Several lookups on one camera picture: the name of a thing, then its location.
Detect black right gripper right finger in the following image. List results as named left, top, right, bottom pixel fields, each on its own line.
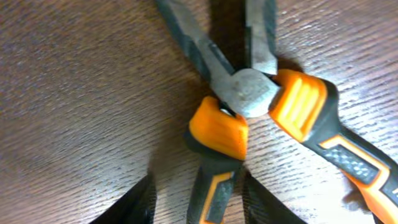
left=242, top=171, right=307, bottom=224

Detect orange black long-nose pliers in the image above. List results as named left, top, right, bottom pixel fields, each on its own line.
left=157, top=0, right=397, bottom=223

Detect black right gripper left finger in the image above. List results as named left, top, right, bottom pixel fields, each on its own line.
left=90, top=174, right=156, bottom=224

